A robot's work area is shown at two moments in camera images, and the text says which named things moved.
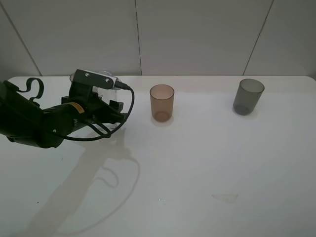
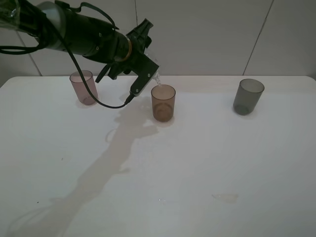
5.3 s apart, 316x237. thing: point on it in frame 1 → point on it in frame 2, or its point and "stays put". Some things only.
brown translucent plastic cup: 162,99 stays put
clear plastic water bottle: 111,94 → 156,75
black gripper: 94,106 → 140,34
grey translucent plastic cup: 247,96 stays put
